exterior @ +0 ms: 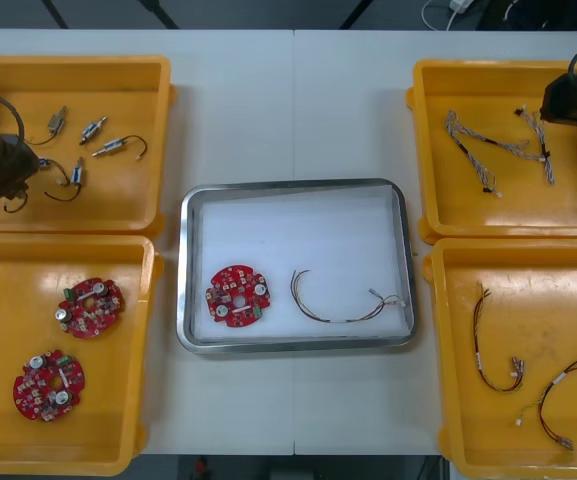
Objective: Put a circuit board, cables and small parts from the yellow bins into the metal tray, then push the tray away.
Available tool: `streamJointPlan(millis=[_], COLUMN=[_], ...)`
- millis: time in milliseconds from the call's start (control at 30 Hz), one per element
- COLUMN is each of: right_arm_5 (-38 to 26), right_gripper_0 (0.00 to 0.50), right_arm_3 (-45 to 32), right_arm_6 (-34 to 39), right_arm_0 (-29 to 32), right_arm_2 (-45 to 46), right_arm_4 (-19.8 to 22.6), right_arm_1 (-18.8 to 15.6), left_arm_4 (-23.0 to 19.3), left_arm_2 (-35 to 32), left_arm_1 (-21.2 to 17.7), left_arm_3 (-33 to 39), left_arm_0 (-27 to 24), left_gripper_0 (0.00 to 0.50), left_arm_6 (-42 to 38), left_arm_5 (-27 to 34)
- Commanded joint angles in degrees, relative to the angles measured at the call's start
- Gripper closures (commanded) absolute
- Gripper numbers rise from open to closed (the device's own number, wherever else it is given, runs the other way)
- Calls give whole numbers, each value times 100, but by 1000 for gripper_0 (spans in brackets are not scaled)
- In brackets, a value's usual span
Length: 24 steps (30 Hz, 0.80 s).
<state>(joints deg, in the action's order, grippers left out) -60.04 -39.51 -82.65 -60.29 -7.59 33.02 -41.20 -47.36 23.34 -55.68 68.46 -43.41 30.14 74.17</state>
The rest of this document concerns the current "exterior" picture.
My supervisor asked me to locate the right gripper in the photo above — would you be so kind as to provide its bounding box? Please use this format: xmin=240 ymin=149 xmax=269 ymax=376
xmin=539 ymin=73 xmax=577 ymax=131

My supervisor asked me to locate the twisted blue-white wire harness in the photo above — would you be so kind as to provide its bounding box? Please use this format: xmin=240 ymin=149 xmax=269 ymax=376
xmin=513 ymin=104 xmax=557 ymax=185
xmin=445 ymin=109 xmax=532 ymax=197

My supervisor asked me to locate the metal solenoid with blue label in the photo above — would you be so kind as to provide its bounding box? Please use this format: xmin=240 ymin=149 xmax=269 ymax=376
xmin=78 ymin=115 xmax=109 ymax=146

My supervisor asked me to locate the black stand leg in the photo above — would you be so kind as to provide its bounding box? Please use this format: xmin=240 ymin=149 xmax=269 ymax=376
xmin=338 ymin=0 xmax=375 ymax=29
xmin=137 ymin=0 xmax=180 ymax=29
xmin=42 ymin=0 xmax=69 ymax=29

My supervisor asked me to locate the round red circuit board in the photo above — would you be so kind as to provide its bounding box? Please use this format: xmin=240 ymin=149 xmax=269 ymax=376
xmin=12 ymin=348 xmax=85 ymax=423
xmin=57 ymin=278 xmax=126 ymax=340
xmin=205 ymin=265 xmax=273 ymax=328

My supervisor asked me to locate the steel tray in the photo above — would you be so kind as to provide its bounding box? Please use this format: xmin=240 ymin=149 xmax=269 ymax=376
xmin=176 ymin=178 xmax=418 ymax=355

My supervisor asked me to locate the white cable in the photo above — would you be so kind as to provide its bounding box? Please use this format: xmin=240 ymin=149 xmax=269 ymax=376
xmin=421 ymin=0 xmax=462 ymax=32

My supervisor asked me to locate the thin red-black wire harness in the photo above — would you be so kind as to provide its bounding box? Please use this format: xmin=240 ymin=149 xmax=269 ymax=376
xmin=470 ymin=281 xmax=527 ymax=392
xmin=290 ymin=269 xmax=407 ymax=325
xmin=512 ymin=352 xmax=577 ymax=451

